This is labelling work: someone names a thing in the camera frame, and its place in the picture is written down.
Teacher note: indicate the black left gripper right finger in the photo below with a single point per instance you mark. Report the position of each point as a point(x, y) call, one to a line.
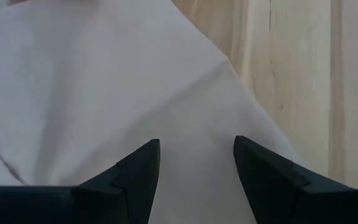
point(284, 199)

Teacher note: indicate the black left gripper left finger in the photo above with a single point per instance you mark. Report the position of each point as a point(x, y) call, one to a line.
point(89, 205)

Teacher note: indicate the pale pink towel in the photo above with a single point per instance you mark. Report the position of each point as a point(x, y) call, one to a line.
point(104, 77)

